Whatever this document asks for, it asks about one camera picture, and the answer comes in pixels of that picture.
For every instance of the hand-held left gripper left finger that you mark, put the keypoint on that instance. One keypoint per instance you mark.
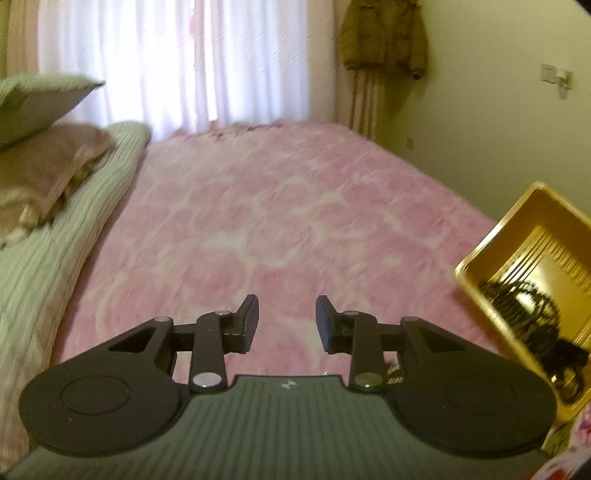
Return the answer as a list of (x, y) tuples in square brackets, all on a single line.
[(252, 323)]

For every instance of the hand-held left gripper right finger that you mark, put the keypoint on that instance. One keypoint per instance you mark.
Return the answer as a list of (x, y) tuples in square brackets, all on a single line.
[(323, 323)]

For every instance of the pile of dark jewelry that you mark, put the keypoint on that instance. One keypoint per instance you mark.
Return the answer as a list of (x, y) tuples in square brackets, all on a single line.
[(531, 314)]

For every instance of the yellow plastic tray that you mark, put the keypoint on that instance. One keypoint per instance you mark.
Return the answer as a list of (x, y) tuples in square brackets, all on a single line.
[(535, 221)]

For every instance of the pink fluffy blanket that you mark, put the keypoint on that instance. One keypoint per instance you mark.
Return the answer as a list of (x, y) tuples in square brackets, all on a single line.
[(286, 212)]

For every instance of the green ribbed quilt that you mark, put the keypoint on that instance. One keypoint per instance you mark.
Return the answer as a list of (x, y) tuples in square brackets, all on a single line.
[(60, 258)]

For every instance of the brown pillow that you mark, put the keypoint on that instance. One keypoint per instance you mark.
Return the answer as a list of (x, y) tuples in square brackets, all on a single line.
[(41, 170)]

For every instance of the white sheer curtain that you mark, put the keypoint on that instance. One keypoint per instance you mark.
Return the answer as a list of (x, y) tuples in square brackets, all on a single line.
[(175, 64)]

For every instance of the red floral cloth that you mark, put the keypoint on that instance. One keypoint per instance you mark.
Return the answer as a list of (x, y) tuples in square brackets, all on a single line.
[(570, 434)]

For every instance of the red and white printed cloth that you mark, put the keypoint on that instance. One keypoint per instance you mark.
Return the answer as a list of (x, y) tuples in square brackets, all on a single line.
[(565, 464)]

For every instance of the brown hanging jacket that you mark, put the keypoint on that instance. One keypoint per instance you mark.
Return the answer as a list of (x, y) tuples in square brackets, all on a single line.
[(383, 37)]

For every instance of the green pillow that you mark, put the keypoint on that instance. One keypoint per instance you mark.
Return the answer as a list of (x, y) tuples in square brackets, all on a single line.
[(32, 104)]

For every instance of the white wall socket with plug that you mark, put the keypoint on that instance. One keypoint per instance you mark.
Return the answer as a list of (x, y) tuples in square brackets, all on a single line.
[(556, 76)]

